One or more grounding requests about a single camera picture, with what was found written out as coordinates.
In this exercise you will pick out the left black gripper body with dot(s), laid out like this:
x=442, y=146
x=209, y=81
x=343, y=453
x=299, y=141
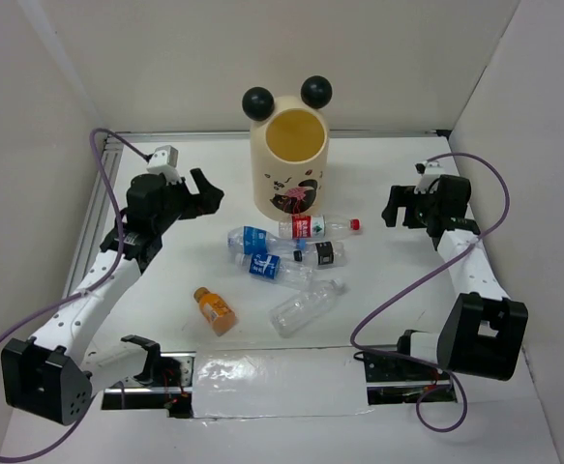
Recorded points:
x=180, y=204

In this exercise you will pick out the blue label white cap bottle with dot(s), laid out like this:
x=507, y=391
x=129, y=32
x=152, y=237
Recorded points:
x=274, y=269

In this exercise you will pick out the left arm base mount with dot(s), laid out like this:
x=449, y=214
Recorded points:
x=165, y=382

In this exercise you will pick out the aluminium frame rail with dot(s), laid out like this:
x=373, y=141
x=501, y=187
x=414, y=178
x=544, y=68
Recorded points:
x=98, y=211

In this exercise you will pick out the red label clear bottle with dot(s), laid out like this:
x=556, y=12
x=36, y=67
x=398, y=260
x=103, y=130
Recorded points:
x=317, y=227

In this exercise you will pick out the clear unlabelled plastic bottle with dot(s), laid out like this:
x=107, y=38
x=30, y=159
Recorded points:
x=295, y=313

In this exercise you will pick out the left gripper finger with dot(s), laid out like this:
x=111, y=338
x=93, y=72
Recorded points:
x=205, y=188
x=208, y=202

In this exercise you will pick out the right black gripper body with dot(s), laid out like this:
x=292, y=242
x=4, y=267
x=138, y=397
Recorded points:
x=434, y=205

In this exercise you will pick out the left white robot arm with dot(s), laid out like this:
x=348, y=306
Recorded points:
x=52, y=374

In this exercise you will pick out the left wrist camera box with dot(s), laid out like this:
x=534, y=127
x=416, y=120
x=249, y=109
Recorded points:
x=164, y=161

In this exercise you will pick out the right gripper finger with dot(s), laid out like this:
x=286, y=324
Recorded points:
x=398, y=198
x=416, y=206

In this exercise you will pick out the orange juice bottle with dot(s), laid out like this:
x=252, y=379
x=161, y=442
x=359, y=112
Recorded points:
x=220, y=317

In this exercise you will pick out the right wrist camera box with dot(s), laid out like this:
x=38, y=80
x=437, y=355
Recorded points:
x=430, y=172

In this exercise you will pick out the blue label crushed bottle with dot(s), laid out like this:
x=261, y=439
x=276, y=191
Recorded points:
x=249, y=240

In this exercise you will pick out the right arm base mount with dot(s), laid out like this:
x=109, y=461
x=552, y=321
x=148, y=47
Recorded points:
x=391, y=381

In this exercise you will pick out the cream bin with black ears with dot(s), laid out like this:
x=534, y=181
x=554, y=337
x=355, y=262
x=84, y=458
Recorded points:
x=289, y=141

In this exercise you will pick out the black label black cap bottle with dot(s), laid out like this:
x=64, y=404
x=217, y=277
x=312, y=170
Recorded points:
x=321, y=255

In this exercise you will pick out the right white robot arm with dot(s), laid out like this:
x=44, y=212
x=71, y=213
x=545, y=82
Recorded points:
x=483, y=333

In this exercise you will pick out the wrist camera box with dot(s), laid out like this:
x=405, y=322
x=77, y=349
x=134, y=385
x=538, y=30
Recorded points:
x=430, y=172
x=164, y=161

